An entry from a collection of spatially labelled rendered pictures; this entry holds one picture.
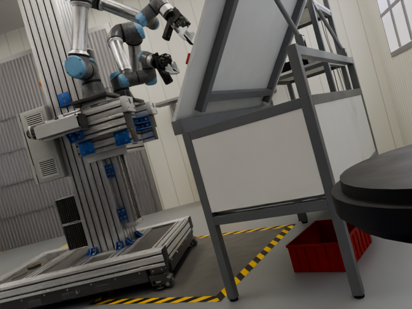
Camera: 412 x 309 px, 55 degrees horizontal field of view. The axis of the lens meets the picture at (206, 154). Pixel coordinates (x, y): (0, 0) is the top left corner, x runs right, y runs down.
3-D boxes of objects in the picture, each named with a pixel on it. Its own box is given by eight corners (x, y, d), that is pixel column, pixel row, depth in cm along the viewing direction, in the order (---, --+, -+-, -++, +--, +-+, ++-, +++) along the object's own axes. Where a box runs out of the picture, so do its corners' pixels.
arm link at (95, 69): (104, 80, 241) (98, 59, 241) (95, 77, 228) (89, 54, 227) (86, 86, 243) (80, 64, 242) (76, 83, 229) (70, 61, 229)
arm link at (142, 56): (149, 62, 236) (146, 48, 231) (159, 65, 228) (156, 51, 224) (137, 65, 232) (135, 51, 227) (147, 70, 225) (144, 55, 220)
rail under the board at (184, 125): (174, 135, 181) (170, 122, 181) (268, 114, 282) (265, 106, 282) (184, 132, 178) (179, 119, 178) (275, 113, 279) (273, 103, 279)
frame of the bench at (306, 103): (228, 301, 182) (181, 133, 179) (303, 222, 282) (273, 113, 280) (363, 298, 150) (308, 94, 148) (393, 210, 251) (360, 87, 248)
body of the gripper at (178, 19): (185, 19, 204) (172, 4, 207) (174, 32, 206) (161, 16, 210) (192, 24, 211) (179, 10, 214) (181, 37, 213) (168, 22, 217)
